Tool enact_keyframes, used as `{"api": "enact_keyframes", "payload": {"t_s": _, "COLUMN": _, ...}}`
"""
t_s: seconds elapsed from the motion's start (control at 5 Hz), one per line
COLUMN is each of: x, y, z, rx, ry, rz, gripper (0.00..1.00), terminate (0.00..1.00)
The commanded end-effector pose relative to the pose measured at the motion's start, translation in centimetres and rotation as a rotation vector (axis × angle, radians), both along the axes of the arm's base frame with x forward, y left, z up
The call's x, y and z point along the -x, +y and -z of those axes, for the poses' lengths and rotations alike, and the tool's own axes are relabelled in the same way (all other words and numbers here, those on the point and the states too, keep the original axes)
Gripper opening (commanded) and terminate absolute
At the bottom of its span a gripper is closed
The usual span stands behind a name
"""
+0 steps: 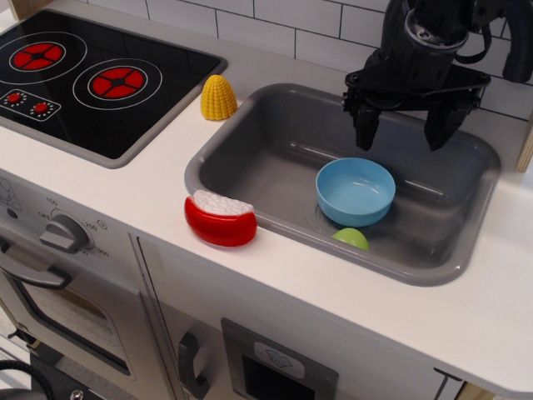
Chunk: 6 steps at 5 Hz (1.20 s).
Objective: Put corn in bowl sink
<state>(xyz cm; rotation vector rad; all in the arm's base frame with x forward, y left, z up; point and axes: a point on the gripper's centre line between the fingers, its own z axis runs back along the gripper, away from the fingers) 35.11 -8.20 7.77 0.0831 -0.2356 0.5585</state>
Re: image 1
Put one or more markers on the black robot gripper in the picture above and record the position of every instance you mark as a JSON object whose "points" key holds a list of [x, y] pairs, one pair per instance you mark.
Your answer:
{"points": [[415, 67]]}

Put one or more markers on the yellow toy corn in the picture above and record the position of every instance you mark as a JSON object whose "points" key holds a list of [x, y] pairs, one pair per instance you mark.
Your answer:
{"points": [[218, 101]]}

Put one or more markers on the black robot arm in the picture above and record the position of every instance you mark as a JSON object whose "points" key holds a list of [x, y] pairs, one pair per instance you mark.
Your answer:
{"points": [[477, 42]]}

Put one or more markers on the light blue plastic bowl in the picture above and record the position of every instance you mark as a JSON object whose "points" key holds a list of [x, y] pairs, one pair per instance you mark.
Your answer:
{"points": [[354, 192]]}

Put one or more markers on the grey toy sink basin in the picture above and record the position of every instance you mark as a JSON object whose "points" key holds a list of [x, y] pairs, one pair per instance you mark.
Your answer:
{"points": [[399, 209]]}

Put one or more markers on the green toy ball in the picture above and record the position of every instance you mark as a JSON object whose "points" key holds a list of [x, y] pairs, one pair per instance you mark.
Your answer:
{"points": [[353, 237]]}

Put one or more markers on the black faucet spout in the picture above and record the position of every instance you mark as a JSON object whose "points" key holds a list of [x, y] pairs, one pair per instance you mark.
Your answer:
{"points": [[518, 65]]}

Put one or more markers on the red white toy sushi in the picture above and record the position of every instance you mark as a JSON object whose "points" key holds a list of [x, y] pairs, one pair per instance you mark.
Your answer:
{"points": [[220, 220]]}

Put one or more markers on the grey dishwasher panel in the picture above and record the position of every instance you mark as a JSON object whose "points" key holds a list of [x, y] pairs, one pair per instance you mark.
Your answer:
{"points": [[263, 369]]}

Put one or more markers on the black toy stovetop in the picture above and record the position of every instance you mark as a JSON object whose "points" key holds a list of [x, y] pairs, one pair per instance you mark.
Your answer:
{"points": [[97, 92]]}

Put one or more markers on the grey oven knob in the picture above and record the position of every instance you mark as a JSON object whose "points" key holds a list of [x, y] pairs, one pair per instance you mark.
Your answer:
{"points": [[64, 234]]}

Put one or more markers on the toy oven door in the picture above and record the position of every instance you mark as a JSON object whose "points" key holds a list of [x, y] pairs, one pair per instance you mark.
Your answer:
{"points": [[100, 325]]}

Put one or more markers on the grey cabinet door handle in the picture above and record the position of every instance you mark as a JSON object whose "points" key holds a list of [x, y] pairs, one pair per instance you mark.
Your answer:
{"points": [[194, 385]]}

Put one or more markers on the grey oven door handle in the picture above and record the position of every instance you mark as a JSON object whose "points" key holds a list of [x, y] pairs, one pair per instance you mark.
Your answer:
{"points": [[27, 269]]}

